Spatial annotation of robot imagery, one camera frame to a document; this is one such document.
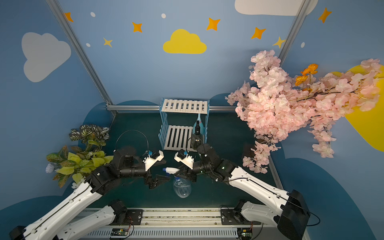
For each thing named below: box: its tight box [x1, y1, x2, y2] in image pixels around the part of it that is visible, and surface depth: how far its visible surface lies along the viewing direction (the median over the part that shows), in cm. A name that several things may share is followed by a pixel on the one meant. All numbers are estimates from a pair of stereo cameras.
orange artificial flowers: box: [295, 63, 319, 86], surface depth 66 cm
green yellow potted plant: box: [45, 124, 114, 189], surface depth 71 cm
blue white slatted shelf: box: [158, 98, 210, 152], surface depth 101 cm
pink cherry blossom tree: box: [225, 50, 382, 174], surface depth 59 cm
